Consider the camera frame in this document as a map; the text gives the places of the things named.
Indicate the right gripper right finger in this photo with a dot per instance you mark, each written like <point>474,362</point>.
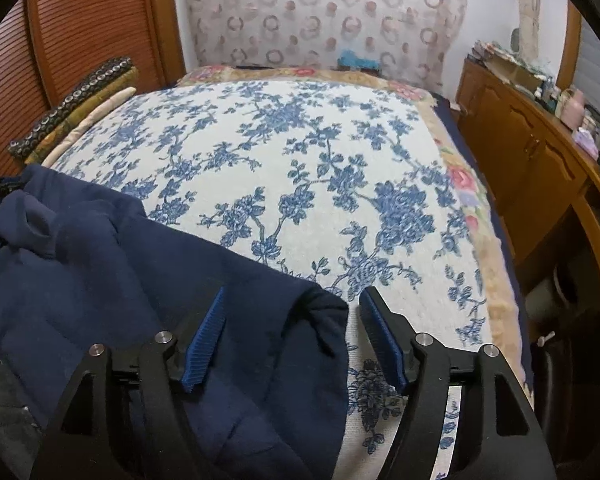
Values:
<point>498,435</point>

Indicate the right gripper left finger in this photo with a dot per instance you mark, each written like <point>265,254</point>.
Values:
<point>121,415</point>

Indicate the navy blue garment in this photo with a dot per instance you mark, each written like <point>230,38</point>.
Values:
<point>81,264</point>

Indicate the wooden sideboard cabinet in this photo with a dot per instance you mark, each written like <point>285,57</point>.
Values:
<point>546,190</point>

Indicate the blue floral white blanket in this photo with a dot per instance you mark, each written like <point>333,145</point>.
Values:
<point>337,184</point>

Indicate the black dotted folded cloth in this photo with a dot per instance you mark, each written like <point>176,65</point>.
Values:
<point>111,77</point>

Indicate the cream folded cloth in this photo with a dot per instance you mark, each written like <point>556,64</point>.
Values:
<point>89,121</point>

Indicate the lilac pouch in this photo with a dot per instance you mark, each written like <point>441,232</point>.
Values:
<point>583,138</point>

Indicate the pink jar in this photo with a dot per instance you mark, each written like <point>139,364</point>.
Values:
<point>573,109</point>

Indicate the cardboard box with clutter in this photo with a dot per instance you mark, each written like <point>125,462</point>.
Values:
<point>506,66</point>

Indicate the wooden louvered wardrobe door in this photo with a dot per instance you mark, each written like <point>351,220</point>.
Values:
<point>48,46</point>

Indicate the turquoise cloth item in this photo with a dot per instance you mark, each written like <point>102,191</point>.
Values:
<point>351,61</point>

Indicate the circle patterned curtain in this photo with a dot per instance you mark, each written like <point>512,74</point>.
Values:
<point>406,40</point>

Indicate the tied beige curtain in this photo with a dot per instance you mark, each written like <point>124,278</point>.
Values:
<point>529,26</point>

